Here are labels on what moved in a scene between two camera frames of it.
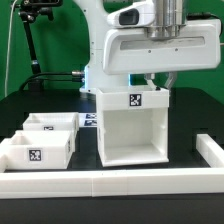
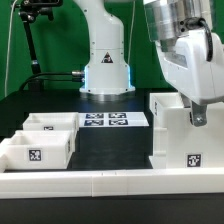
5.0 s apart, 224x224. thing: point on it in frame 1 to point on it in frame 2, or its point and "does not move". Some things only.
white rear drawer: x=56 y=121 does not move
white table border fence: x=124 y=182 does not move
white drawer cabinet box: x=133 y=125 to x=177 y=143
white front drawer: x=37 y=150 does not move
